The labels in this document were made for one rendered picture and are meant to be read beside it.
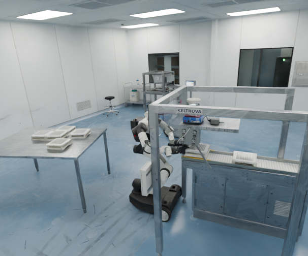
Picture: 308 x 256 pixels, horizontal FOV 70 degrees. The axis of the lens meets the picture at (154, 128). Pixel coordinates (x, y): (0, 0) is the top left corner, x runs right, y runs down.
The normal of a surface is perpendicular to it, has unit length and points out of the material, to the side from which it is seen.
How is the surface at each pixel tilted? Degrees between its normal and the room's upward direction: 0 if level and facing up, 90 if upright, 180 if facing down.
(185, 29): 90
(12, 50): 90
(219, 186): 90
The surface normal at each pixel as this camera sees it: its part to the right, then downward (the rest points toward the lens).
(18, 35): 0.84, 0.15
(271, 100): -0.54, 0.29
